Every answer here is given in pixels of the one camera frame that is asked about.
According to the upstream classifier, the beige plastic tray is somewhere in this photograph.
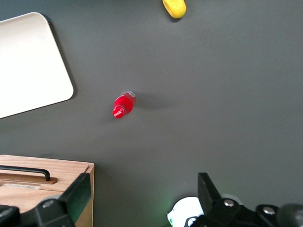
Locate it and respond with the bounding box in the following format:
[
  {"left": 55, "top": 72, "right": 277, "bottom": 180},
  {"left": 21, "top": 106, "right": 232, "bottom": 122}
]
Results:
[{"left": 0, "top": 12, "right": 74, "bottom": 120}]

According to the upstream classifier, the black drawer handle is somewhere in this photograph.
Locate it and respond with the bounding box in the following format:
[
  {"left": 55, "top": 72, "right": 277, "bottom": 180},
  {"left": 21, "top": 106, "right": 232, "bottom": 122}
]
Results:
[{"left": 0, "top": 165, "right": 51, "bottom": 182}]

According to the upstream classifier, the red coke bottle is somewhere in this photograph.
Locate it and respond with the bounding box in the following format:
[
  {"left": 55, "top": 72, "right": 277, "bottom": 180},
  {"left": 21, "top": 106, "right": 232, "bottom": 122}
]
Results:
[{"left": 111, "top": 90, "right": 137, "bottom": 119}]

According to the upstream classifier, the wooden drawer front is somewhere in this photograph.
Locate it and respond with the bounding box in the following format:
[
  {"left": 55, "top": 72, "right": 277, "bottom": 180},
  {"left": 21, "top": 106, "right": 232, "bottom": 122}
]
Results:
[
  {"left": 0, "top": 155, "right": 95, "bottom": 191},
  {"left": 0, "top": 183, "right": 66, "bottom": 213}
]

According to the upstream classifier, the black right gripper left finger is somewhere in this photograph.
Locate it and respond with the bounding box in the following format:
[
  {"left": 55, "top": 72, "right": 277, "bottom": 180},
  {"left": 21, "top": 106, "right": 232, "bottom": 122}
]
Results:
[{"left": 58, "top": 173, "right": 92, "bottom": 225}]

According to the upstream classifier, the yellow sponge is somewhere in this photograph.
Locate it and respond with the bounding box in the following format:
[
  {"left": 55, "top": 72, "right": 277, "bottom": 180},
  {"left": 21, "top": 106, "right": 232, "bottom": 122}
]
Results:
[{"left": 162, "top": 0, "right": 187, "bottom": 19}]

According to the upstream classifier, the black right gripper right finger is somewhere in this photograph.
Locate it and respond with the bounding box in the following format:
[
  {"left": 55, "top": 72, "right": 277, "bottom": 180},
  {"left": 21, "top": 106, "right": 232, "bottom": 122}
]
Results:
[{"left": 197, "top": 172, "right": 223, "bottom": 216}]

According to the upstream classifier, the wooden drawer cabinet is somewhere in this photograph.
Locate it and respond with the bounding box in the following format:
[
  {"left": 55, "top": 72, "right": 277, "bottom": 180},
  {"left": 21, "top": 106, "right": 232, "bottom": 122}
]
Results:
[{"left": 0, "top": 154, "right": 95, "bottom": 227}]

